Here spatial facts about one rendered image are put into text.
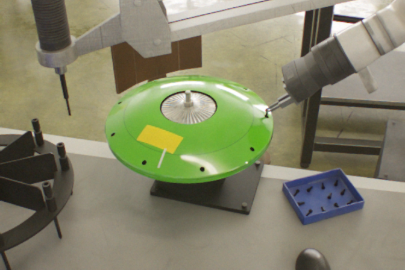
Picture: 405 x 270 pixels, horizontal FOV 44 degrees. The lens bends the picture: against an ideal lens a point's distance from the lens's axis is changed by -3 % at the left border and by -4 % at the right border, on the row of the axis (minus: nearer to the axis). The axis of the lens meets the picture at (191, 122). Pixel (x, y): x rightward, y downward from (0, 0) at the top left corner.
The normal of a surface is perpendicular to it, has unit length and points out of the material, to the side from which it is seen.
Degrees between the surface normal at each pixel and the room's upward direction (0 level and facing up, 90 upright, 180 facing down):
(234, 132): 17
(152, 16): 90
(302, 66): 32
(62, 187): 4
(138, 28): 90
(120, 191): 0
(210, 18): 10
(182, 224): 0
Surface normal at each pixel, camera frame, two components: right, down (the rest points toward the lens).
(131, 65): 0.73, 0.40
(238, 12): -0.20, -0.76
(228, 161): 0.17, -0.51
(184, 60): 0.22, 0.59
